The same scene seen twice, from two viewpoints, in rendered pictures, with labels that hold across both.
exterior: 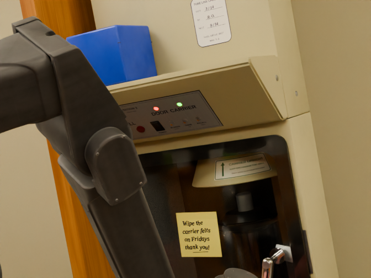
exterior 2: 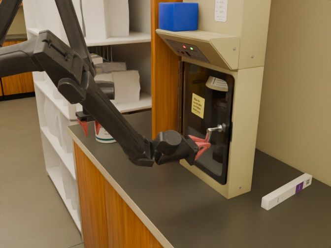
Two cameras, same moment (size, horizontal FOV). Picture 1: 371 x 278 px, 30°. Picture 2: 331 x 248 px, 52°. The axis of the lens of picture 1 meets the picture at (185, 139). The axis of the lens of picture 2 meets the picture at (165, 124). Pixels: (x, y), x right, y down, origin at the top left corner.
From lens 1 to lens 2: 0.54 m
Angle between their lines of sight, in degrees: 35
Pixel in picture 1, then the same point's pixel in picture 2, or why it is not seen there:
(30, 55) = (30, 49)
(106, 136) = (61, 82)
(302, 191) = (236, 105)
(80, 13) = not seen: outside the picture
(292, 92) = (248, 56)
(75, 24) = not seen: outside the picture
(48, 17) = not seen: outside the picture
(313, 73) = (311, 37)
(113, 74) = (170, 26)
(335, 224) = (296, 117)
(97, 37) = (167, 7)
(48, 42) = (39, 45)
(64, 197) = (153, 71)
